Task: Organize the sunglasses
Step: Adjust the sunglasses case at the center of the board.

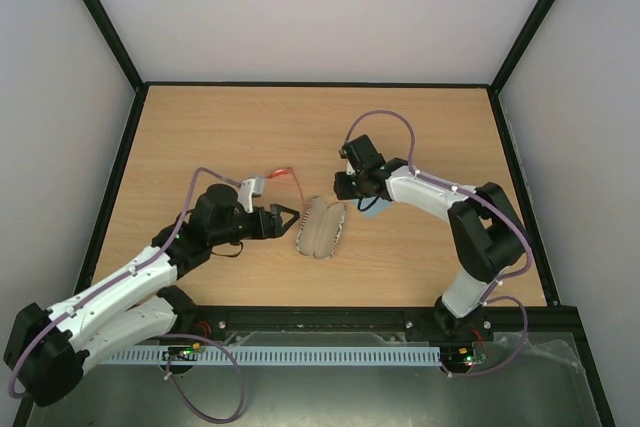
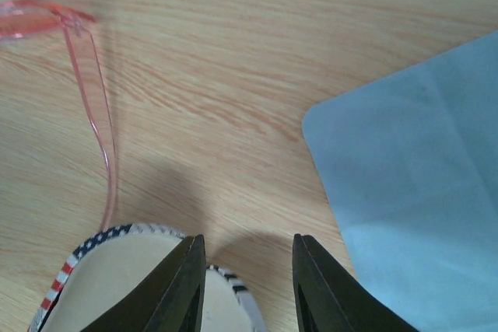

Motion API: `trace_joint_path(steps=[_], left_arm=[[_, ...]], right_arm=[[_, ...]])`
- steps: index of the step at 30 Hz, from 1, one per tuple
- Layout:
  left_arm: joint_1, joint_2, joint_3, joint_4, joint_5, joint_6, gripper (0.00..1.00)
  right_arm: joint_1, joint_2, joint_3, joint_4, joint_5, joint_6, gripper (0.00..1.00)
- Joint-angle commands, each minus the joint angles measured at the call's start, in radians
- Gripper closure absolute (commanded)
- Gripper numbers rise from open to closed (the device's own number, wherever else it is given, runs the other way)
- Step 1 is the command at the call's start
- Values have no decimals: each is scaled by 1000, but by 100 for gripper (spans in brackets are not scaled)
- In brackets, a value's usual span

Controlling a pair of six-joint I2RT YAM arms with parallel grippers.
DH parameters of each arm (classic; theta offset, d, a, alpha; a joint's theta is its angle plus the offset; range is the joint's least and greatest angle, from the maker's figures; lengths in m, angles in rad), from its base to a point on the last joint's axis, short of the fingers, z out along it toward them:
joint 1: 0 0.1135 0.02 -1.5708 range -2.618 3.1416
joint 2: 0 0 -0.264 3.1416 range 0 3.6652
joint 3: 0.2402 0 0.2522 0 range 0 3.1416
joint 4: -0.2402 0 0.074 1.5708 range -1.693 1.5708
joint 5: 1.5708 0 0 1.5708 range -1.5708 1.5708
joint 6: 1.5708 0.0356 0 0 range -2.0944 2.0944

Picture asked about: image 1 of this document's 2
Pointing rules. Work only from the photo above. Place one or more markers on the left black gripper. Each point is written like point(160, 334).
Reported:
point(275, 230)

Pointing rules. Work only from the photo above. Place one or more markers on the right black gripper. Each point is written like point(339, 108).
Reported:
point(340, 186)

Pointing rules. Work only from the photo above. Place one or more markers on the light blue cleaning cloth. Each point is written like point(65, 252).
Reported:
point(370, 207)

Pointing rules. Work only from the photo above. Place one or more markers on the red sunglasses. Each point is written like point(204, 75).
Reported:
point(289, 173)

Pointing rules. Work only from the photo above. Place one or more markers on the flag pattern glasses case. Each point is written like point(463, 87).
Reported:
point(321, 228)

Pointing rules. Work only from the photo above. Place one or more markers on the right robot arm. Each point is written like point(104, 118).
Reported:
point(488, 235)

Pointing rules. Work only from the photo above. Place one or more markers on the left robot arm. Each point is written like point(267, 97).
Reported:
point(50, 350)

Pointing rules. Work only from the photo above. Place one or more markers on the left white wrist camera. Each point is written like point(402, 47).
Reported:
point(249, 189)

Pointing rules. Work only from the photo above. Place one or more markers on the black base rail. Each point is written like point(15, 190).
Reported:
point(421, 324)

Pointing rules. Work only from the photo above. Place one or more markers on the light blue slotted cable duct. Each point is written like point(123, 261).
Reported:
point(296, 356)

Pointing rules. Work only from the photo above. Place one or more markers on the black aluminium frame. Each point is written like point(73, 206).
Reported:
point(550, 318)

